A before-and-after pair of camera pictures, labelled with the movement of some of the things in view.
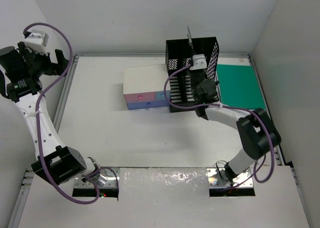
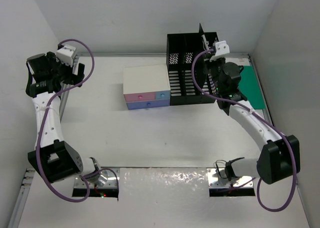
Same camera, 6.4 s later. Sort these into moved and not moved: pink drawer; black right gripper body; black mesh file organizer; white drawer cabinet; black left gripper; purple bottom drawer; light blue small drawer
Moved: black left gripper; black right gripper body
Not moved: light blue small drawer; white drawer cabinet; pink drawer; black mesh file organizer; purple bottom drawer
